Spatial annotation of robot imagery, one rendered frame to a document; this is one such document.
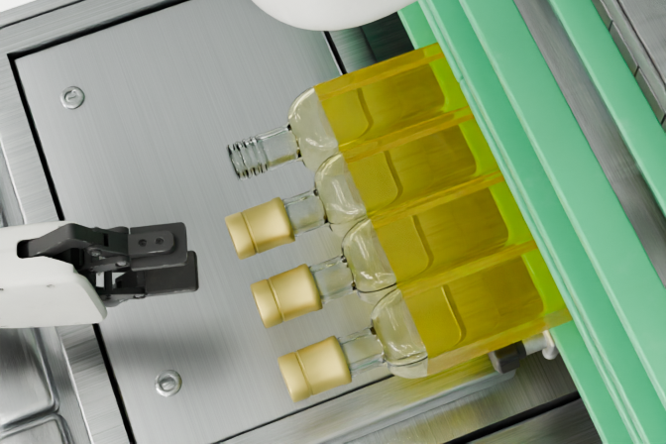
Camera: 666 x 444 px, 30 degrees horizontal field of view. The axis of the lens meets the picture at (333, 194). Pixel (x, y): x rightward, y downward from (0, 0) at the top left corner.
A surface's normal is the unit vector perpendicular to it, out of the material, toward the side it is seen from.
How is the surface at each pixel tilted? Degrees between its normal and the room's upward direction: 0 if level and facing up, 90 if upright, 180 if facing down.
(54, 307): 73
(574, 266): 90
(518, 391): 90
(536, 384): 90
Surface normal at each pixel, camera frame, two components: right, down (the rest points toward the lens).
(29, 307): 0.10, 0.91
